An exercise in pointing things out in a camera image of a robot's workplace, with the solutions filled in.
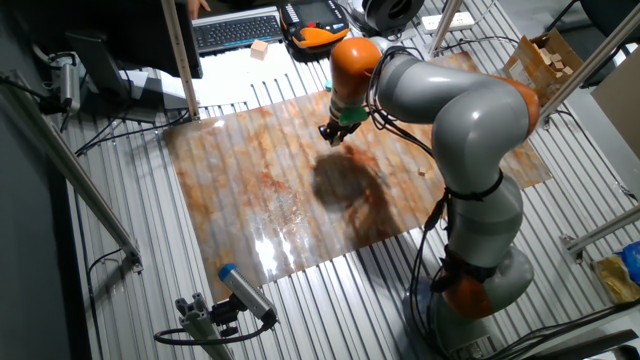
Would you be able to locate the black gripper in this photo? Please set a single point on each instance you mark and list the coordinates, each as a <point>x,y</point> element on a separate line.
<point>342,129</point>

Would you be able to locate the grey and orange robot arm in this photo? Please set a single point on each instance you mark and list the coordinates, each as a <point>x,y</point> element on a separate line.
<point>465,115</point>

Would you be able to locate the large wooden block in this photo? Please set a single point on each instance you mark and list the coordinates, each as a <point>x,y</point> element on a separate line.
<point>259,50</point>

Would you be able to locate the wooden block piece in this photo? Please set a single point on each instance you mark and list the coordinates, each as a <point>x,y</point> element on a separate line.
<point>556,56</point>
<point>545,56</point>
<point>559,65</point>
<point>568,70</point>

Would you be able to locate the person's hand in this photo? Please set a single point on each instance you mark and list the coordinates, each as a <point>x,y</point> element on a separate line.
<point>199,7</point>

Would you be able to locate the orange and black teach pendant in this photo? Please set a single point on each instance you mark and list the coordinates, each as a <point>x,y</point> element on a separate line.
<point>315,37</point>

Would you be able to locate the orange marble pattern mat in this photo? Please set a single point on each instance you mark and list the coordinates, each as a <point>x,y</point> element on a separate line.
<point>240,200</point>

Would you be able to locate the white paper sheets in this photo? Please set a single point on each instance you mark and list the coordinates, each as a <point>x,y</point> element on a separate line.
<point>225,75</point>

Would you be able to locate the black filament spool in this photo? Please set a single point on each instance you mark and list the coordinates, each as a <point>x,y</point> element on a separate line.
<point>395,15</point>

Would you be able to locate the black computer keyboard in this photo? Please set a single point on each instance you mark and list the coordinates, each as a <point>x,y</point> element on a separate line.
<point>235,31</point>

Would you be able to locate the white power strip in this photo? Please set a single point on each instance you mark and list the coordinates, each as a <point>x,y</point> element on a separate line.
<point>450,21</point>

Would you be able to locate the cardboard box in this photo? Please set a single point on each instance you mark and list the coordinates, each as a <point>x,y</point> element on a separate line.
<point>525,52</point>

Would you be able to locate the black computer monitor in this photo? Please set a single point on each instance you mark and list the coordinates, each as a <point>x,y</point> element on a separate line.
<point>140,30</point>

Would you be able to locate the short aluminium profile stub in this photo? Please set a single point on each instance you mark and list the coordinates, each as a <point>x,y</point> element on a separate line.
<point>200,325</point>

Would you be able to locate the brown cardboard panel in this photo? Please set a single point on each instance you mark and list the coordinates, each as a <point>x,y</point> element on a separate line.
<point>620,100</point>

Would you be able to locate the black office chair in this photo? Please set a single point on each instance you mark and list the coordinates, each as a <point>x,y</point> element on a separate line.
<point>610,12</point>

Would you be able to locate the yellow plastic bag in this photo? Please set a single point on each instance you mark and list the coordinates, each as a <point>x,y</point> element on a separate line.
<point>615,280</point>

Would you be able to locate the blue plastic bag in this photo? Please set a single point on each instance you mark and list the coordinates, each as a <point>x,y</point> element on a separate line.
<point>631,262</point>

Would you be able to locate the green gripper mount plate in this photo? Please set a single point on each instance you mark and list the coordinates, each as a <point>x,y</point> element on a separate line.
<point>352,116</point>

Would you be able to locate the aluminium frame post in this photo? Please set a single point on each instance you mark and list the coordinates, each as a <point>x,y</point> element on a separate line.
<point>180,60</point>
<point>442,25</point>

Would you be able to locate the silver camera with blue end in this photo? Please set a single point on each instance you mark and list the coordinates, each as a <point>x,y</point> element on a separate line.
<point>245,292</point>

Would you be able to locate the black camera clamp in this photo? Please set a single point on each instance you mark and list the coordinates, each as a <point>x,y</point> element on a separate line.
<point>224,315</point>

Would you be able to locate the long aluminium frame rail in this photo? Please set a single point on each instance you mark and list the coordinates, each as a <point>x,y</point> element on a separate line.
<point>75,165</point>
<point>600,50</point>

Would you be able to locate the silver depth camera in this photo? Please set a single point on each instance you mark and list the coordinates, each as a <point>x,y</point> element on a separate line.
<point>70,85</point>

